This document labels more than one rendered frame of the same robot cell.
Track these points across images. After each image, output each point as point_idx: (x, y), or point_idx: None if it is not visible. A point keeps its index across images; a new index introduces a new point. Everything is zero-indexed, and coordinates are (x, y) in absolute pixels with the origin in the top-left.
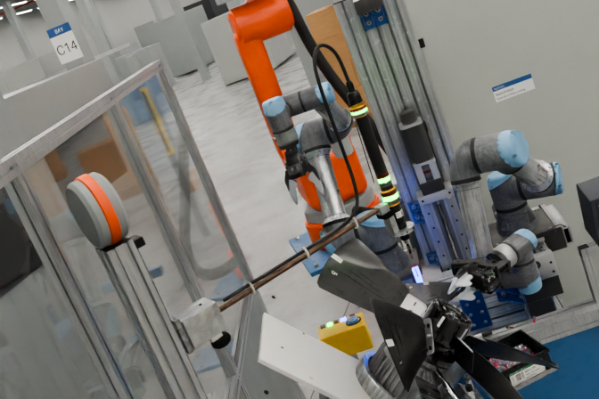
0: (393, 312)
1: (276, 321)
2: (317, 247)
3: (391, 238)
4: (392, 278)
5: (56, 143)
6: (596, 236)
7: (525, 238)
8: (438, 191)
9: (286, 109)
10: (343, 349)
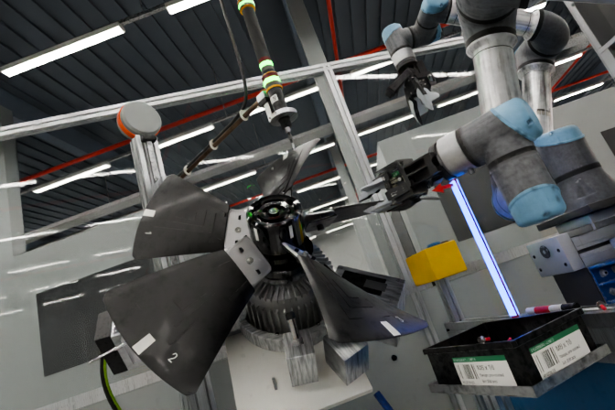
0: (183, 190)
1: None
2: (218, 138)
3: (571, 160)
4: (294, 173)
5: (197, 94)
6: None
7: (491, 113)
8: None
9: (394, 34)
10: (419, 275)
